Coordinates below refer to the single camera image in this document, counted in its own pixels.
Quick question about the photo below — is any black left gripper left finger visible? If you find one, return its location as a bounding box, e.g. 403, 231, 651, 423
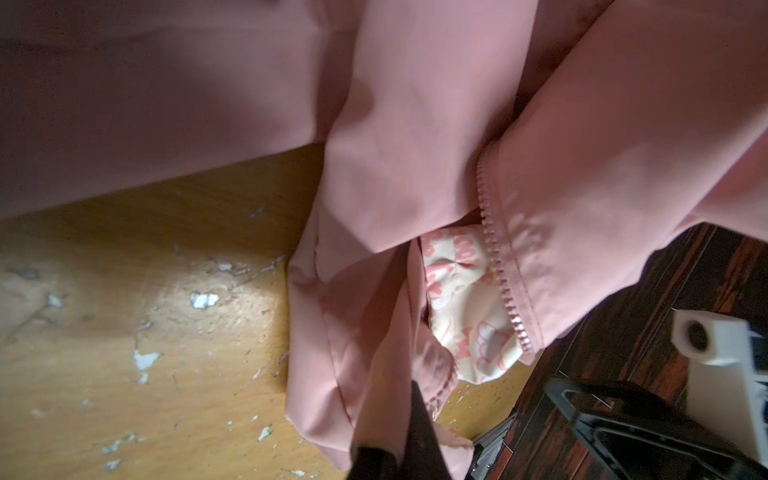
347, 447, 401, 480

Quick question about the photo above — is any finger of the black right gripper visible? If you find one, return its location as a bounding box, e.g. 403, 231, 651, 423
544, 377, 767, 479

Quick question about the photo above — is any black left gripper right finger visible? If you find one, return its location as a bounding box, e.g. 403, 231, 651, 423
403, 381, 451, 480

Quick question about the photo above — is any pink zip-up jacket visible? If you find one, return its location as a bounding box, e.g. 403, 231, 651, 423
1, 1, 767, 470

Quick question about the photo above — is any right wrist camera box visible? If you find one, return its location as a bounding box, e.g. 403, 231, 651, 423
671, 310, 767, 465

